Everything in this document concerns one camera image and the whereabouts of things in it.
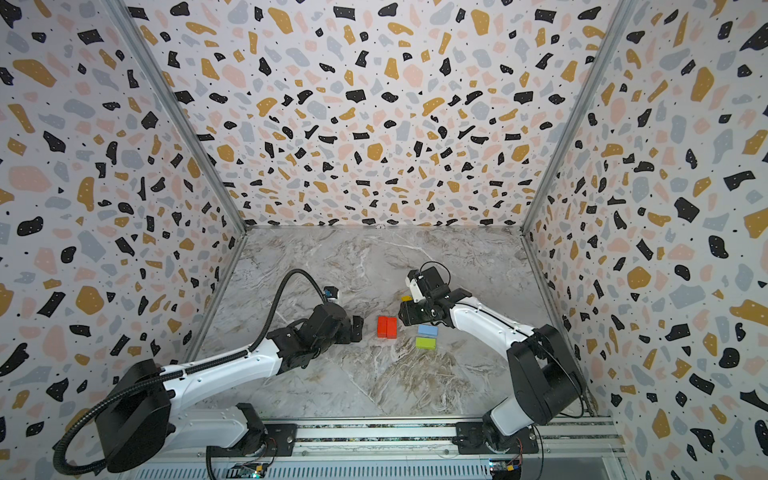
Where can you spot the aluminium corner post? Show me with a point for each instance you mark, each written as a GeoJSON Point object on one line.
{"type": "Point", "coordinates": [616, 26]}
{"type": "Point", "coordinates": [120, 16]}

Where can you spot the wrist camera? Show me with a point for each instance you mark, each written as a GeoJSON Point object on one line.
{"type": "Point", "coordinates": [331, 293]}
{"type": "Point", "coordinates": [426, 284]}

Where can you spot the lime green rectangular block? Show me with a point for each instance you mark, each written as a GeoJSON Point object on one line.
{"type": "Point", "coordinates": [426, 343]}

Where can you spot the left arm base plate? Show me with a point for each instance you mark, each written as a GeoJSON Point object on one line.
{"type": "Point", "coordinates": [274, 440]}

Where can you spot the red rectangular wood block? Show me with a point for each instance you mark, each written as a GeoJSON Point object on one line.
{"type": "Point", "coordinates": [382, 327]}

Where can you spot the aluminium right corner post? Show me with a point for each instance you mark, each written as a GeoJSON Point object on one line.
{"type": "Point", "coordinates": [616, 26]}

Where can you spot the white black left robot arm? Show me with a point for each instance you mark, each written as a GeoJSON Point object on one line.
{"type": "Point", "coordinates": [150, 415]}

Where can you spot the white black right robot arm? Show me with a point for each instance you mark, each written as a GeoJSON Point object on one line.
{"type": "Point", "coordinates": [544, 377]}

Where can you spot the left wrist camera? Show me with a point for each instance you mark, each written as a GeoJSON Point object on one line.
{"type": "Point", "coordinates": [331, 293]}

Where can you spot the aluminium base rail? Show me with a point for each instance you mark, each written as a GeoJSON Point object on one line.
{"type": "Point", "coordinates": [404, 448]}

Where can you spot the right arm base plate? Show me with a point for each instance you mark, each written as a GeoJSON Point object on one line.
{"type": "Point", "coordinates": [482, 438]}

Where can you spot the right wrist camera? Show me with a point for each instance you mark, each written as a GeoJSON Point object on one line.
{"type": "Point", "coordinates": [426, 284]}

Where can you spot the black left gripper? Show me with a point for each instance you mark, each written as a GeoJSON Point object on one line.
{"type": "Point", "coordinates": [346, 329]}

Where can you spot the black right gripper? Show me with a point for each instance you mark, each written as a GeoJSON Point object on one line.
{"type": "Point", "coordinates": [417, 310]}

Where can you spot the light blue rectangular block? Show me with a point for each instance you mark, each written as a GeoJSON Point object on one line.
{"type": "Point", "coordinates": [428, 331]}

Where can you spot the aluminium left corner post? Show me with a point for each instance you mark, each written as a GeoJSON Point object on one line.
{"type": "Point", "coordinates": [120, 16]}

